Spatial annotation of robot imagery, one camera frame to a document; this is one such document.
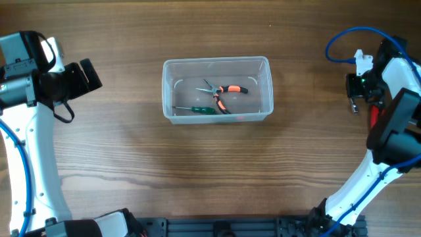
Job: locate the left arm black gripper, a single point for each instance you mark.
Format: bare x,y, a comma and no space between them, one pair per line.
74,79

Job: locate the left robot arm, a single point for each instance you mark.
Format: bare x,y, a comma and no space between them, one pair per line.
34,81

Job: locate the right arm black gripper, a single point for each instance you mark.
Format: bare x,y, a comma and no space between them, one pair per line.
356,86

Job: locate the red handle cutters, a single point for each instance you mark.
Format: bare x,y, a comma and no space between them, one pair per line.
375,114

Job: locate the silver metal wrench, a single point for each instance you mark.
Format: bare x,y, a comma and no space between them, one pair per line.
354,107

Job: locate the clear plastic container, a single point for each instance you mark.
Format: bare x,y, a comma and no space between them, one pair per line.
181,79

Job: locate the orange black needle-nose pliers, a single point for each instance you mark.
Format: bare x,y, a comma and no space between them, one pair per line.
217,90

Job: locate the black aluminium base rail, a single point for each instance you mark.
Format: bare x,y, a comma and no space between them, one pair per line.
284,226

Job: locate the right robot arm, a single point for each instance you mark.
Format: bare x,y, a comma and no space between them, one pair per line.
389,82

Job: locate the green handle screwdriver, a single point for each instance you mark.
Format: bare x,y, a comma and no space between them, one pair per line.
201,110

